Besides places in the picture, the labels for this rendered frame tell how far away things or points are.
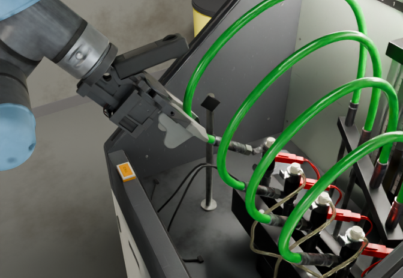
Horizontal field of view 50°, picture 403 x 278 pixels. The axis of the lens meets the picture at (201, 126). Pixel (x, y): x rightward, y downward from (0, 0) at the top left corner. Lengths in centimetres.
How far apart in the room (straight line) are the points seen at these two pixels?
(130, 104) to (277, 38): 59
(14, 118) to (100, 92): 18
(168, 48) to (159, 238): 42
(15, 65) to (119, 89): 15
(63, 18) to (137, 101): 15
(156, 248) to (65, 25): 48
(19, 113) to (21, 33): 13
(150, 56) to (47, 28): 15
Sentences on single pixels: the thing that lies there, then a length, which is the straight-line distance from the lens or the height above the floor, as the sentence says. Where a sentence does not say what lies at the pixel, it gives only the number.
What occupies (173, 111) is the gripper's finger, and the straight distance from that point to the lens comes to 65.
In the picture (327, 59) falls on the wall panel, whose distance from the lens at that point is 111.
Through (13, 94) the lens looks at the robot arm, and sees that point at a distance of 56.
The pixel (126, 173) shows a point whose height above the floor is 96.
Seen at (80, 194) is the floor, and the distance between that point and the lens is 236.
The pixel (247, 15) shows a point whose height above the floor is 140.
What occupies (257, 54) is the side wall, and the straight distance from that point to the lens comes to 114.
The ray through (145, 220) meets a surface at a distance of 94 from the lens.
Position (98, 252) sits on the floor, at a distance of 210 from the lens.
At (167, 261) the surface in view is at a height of 95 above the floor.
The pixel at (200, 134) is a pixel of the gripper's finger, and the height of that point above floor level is 124.
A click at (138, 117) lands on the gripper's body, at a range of 66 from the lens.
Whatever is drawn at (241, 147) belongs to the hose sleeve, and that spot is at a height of 114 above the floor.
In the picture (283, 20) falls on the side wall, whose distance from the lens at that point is 114.
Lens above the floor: 166
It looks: 38 degrees down
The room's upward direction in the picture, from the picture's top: straight up
